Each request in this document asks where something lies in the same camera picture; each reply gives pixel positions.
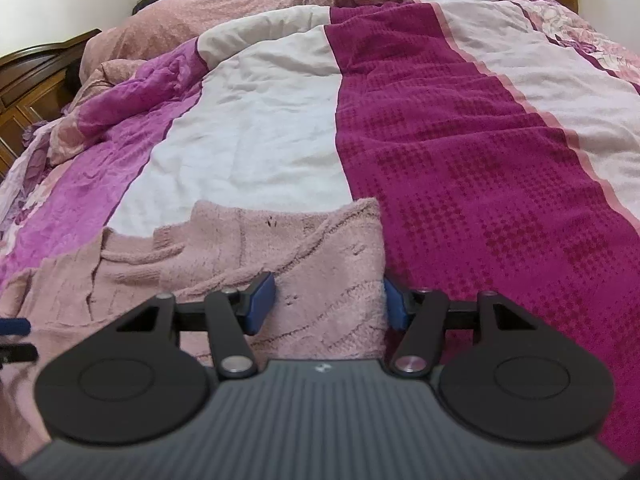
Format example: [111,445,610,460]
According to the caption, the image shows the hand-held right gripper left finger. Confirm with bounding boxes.
[107,271,277,380]

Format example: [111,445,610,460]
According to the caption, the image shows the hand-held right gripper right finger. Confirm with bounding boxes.
[382,275,545,379]

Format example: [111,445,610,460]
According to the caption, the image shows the pink knitted sweater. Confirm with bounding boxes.
[0,197,387,466]

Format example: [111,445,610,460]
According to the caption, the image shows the purple white striped quilt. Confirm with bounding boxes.
[0,0,640,461]

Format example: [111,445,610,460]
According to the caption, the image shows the wooden headboard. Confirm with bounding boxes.
[0,29,103,177]

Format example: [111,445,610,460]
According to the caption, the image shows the dusty pink blanket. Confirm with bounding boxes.
[50,0,507,166]

